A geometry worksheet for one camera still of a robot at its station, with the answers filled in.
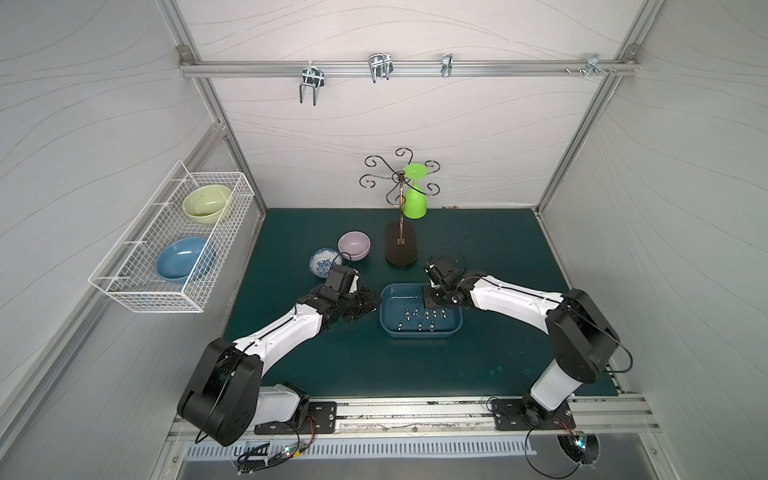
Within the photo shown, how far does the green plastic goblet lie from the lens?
2.90 feet

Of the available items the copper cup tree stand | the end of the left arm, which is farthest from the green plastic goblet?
the end of the left arm

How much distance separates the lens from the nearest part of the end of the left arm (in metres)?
0.63

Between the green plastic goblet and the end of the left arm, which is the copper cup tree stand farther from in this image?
the end of the left arm

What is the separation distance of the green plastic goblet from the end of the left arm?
31cm
